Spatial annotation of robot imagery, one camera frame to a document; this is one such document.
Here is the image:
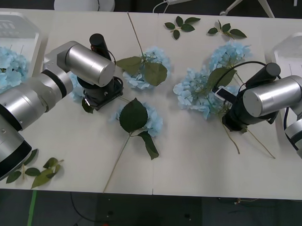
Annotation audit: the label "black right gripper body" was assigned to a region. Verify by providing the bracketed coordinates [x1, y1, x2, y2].
[221, 113, 248, 132]

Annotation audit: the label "black floor cable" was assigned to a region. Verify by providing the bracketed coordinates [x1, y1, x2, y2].
[69, 191, 97, 222]

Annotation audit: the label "white round base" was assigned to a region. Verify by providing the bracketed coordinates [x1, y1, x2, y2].
[54, 0, 115, 12]

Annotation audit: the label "dark green leaf twig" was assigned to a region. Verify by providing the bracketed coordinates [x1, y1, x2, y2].
[164, 15, 201, 41]
[6, 147, 43, 185]
[207, 19, 248, 40]

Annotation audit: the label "red and white wires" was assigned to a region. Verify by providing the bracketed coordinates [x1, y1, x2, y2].
[233, 197, 259, 206]

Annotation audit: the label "pale green leaf twig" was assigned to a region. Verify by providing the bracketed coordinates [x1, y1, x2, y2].
[31, 157, 65, 191]

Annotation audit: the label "green tape strip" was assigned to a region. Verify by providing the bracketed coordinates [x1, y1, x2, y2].
[26, 190, 38, 226]

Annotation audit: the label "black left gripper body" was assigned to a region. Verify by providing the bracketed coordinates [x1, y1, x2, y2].
[83, 77, 125, 112]

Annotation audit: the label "white stand legs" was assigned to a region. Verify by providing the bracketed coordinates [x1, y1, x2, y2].
[219, 0, 299, 19]

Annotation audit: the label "shallow white box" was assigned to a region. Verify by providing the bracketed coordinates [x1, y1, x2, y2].
[270, 31, 302, 81]
[0, 11, 45, 95]

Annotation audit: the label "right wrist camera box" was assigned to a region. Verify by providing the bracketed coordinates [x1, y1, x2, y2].
[214, 87, 236, 103]

